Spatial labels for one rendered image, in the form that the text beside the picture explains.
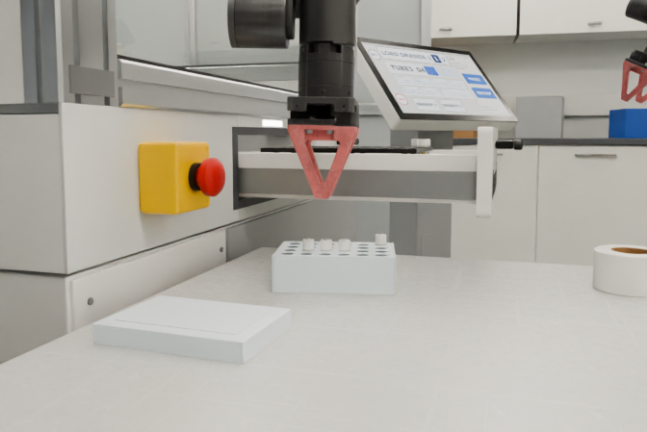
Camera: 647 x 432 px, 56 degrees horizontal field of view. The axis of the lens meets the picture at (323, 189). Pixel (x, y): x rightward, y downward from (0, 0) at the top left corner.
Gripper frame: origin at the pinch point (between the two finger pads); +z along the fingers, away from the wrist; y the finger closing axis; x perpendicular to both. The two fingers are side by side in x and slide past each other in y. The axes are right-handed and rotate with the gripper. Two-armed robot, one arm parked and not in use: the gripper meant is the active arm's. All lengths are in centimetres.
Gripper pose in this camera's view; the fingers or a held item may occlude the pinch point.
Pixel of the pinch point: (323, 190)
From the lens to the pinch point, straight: 63.2
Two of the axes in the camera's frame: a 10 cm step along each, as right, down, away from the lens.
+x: 9.9, 0.3, -1.0
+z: -0.2, 10.0, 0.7
